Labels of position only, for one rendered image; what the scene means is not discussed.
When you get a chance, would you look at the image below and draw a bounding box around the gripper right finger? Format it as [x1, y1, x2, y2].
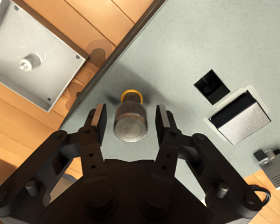
[155, 104, 266, 219]

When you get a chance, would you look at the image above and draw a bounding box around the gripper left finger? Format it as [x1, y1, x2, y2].
[0, 102, 107, 218]

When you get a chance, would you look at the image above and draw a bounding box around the knurled metal knob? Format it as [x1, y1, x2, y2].
[114, 93, 148, 143]

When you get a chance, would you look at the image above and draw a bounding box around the grey-green odometer body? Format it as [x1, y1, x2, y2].
[58, 0, 280, 207]

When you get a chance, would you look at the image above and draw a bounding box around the grey metal tray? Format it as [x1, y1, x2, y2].
[0, 0, 87, 113]

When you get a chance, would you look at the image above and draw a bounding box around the brushed metal flap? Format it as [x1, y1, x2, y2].
[208, 90, 272, 146]

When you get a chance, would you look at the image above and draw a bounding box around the grey round peg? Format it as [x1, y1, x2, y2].
[18, 52, 43, 71]

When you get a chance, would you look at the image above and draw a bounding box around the yellow ring collar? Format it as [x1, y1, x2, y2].
[120, 88, 144, 106]

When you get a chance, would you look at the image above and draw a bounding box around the black cable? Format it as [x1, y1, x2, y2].
[249, 184, 272, 207]

